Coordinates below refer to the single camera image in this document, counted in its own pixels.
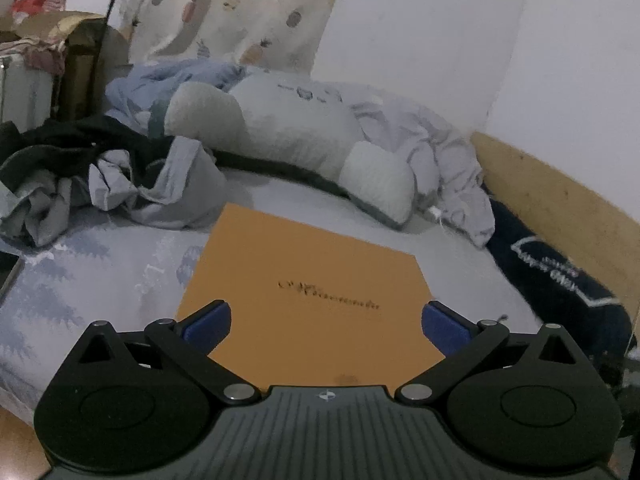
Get tall brown cardboard box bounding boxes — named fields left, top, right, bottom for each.
left=59, top=10, right=132, bottom=122

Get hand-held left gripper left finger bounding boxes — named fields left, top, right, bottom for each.
left=56, top=299, right=262, bottom=407

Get large pale plush pillow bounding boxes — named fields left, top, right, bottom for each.
left=149, top=67, right=417, bottom=232

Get printed bed sheet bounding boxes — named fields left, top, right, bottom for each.
left=0, top=167, right=546, bottom=413

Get orange box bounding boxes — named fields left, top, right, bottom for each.
left=175, top=203, right=447, bottom=397

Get silver suitcase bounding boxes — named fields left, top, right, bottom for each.
left=0, top=54, right=57, bottom=127

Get wooden bed headboard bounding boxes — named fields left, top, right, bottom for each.
left=469, top=130, right=640, bottom=313

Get fruit print curtain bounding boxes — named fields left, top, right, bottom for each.
left=124, top=0, right=353, bottom=77

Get navy cloth with white print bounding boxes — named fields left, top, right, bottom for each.
left=481, top=197, right=637, bottom=363

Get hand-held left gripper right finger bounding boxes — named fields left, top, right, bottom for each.
left=394, top=300, right=599, bottom=407

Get light blue cloth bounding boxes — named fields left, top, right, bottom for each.
left=104, top=58, right=247, bottom=137

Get crumpled grey clothes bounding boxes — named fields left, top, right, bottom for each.
left=0, top=136, right=232, bottom=247

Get black clothes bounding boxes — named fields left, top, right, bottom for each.
left=0, top=114, right=177, bottom=187

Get black phone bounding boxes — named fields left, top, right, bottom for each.
left=0, top=252, right=24, bottom=307

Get crumpled pale grey quilt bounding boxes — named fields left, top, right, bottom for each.
left=349, top=94, right=497, bottom=250

